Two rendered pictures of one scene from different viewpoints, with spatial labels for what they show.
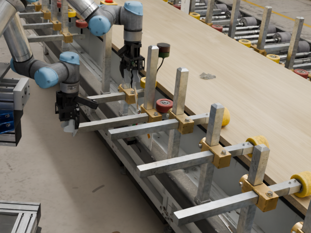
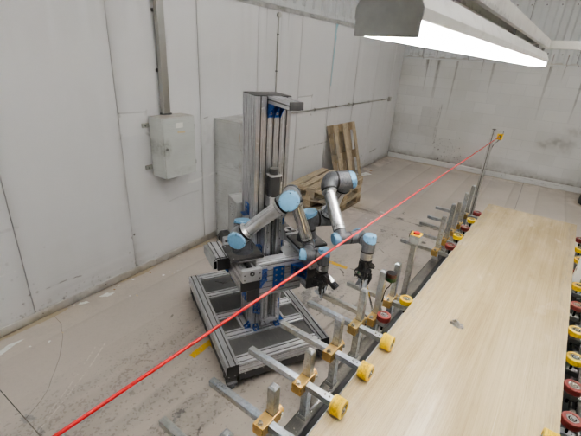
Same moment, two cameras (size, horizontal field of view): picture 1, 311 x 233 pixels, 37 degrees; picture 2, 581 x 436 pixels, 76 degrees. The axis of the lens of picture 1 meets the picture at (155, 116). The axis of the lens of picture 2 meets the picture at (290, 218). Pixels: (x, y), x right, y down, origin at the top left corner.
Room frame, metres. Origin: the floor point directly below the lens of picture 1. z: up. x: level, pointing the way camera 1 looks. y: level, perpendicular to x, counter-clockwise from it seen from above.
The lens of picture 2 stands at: (0.58, -1.42, 2.26)
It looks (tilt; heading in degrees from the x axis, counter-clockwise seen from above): 23 degrees down; 65
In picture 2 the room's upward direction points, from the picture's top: 4 degrees clockwise
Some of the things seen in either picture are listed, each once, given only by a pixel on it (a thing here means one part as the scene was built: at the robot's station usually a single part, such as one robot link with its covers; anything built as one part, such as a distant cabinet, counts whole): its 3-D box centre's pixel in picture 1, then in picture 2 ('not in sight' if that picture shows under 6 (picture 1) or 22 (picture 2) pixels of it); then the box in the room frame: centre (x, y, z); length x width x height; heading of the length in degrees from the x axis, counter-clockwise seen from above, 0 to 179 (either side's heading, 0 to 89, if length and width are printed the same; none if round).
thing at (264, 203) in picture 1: (257, 192); (304, 380); (1.20, -0.35, 0.95); 0.14 x 0.06 x 0.05; 30
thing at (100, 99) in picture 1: (111, 97); (376, 295); (2.01, 0.22, 0.84); 0.44 x 0.03 x 0.04; 120
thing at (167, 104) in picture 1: (164, 112); (382, 321); (1.87, -0.04, 0.85); 0.08 x 0.08 x 0.11
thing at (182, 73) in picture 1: (176, 122); (358, 325); (1.66, -0.09, 0.93); 0.04 x 0.04 x 0.48; 30
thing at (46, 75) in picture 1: (47, 74); (308, 253); (1.57, 0.41, 1.12); 0.11 x 0.11 x 0.08; 61
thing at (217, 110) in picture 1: (208, 161); (335, 355); (1.44, -0.21, 0.89); 0.04 x 0.04 x 0.48; 30
